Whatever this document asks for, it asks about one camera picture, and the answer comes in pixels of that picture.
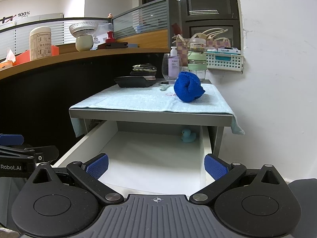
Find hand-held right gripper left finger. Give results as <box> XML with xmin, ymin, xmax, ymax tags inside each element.
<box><xmin>26</xmin><ymin>153</ymin><xmax>124</xmax><ymax>205</ymax></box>

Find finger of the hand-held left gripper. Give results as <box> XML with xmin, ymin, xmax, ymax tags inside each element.
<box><xmin>0</xmin><ymin>134</ymin><xmax>24</xmax><ymax>145</ymax></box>
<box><xmin>0</xmin><ymin>146</ymin><xmax>60</xmax><ymax>165</ymax></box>

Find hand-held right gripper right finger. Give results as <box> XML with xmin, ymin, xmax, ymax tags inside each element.
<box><xmin>189</xmin><ymin>153</ymin><xmax>289</xmax><ymax>205</ymax></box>

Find white drawer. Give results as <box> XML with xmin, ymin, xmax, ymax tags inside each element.
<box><xmin>53</xmin><ymin>120</ymin><xmax>213</xmax><ymax>195</ymax></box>

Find blue knitted cloth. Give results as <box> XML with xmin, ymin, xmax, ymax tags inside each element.
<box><xmin>173</xmin><ymin>71</ymin><xmax>205</xmax><ymax>103</ymax></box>

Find black calculator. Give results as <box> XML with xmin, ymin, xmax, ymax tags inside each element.
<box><xmin>114</xmin><ymin>76</ymin><xmax>156</xmax><ymax>88</ymax></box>

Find blue rubber duck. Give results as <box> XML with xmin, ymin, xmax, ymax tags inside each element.
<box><xmin>180</xmin><ymin>128</ymin><xmax>197</xmax><ymax>143</ymax></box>

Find light blue towel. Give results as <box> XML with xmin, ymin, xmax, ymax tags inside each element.
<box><xmin>69</xmin><ymin>83</ymin><xmax>245</xmax><ymax>138</ymax></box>

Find white tissue box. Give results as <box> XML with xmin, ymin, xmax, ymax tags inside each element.
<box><xmin>0</xmin><ymin>49</ymin><xmax>16</xmax><ymax>70</ymax></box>

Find orange box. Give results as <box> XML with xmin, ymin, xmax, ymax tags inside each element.
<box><xmin>12</xmin><ymin>45</ymin><xmax>60</xmax><ymax>66</ymax></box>

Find small round mirror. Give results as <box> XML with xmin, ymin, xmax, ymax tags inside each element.
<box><xmin>159</xmin><ymin>81</ymin><xmax>177</xmax><ymax>91</ymax></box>

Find white printed canister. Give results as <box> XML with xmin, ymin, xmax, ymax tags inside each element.
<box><xmin>30</xmin><ymin>26</ymin><xmax>52</xmax><ymax>61</ymax></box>

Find wooden desk shelf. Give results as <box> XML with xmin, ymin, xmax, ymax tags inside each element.
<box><xmin>0</xmin><ymin>47</ymin><xmax>171</xmax><ymax>80</ymax></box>

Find white plastic basket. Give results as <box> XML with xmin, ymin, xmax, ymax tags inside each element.
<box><xmin>204</xmin><ymin>51</ymin><xmax>244</xmax><ymax>73</ymax></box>

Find green lidded glass jar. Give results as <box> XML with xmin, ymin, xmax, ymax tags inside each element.
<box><xmin>187</xmin><ymin>51</ymin><xmax>207</xmax><ymax>82</ymax></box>

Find purple lotion pump bottle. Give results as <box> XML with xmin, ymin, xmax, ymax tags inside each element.
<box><xmin>168</xmin><ymin>47</ymin><xmax>180</xmax><ymax>78</ymax></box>

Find stemless clear glass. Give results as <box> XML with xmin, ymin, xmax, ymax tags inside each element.
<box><xmin>162</xmin><ymin>53</ymin><xmax>183</xmax><ymax>81</ymax></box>

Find black flat box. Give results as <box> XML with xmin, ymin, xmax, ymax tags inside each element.
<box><xmin>97</xmin><ymin>42</ymin><xmax>129</xmax><ymax>49</ymax></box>

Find clear jar with white lid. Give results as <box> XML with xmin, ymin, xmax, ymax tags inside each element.
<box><xmin>189</xmin><ymin>39</ymin><xmax>206</xmax><ymax>54</ymax></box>

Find checkered tote bag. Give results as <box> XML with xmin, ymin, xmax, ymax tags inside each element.
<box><xmin>172</xmin><ymin>28</ymin><xmax>233</xmax><ymax>65</ymax></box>

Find clear glass bowl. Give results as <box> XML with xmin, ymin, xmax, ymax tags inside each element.
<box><xmin>69</xmin><ymin>22</ymin><xmax>99</xmax><ymax>38</ymax></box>

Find clear plastic bag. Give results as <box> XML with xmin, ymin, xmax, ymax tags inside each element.
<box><xmin>95</xmin><ymin>23</ymin><xmax>114</xmax><ymax>42</ymax></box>

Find striped glass partition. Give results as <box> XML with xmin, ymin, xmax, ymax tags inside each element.
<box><xmin>0</xmin><ymin>0</ymin><xmax>169</xmax><ymax>55</ymax></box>

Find dark cabinet doors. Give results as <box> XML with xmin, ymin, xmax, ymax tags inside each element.
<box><xmin>142</xmin><ymin>0</ymin><xmax>241</xmax><ymax>52</ymax></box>

